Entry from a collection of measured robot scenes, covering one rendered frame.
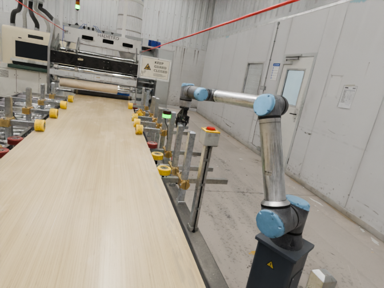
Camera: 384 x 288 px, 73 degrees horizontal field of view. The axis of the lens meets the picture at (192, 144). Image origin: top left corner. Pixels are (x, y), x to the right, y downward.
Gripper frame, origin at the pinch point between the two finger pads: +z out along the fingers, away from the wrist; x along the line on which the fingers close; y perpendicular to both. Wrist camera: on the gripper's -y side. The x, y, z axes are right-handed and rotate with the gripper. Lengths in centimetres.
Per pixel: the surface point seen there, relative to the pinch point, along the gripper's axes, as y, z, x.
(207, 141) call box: 81, -15, -10
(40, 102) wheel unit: -99, 6, -116
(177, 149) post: 28.6, 5.2, -7.9
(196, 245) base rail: 90, 32, -9
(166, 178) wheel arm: 49, 17, -18
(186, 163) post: 54, 6, -9
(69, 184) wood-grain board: 71, 12, -66
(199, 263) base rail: 102, 32, -11
